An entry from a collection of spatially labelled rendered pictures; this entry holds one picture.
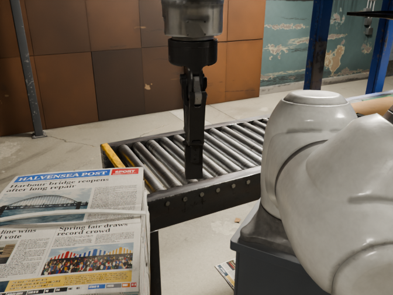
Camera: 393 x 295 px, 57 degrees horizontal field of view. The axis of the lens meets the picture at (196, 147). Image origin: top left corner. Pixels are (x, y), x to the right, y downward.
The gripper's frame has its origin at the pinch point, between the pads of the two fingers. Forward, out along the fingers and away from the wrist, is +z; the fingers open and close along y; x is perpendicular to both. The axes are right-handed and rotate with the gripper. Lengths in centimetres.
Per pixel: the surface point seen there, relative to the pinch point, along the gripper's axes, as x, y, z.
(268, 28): 159, -453, 24
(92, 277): -16.2, 15.4, 10.1
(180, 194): 1, -50, 37
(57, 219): -24.3, -0.4, 10.4
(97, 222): -17.2, 1.3, 10.4
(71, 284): -18.9, 16.3, 10.2
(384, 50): 150, -175, 11
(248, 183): 27, -59, 39
